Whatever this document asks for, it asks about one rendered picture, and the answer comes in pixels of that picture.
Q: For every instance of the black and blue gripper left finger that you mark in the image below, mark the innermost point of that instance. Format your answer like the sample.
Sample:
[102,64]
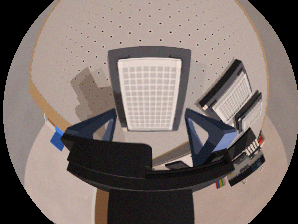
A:
[87,127]

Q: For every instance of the white well plate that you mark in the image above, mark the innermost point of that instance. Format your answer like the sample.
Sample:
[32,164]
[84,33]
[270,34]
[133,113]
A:
[233,98]
[252,116]
[152,113]

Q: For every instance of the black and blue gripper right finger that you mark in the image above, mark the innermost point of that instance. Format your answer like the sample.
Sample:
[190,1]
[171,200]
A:
[220,136]

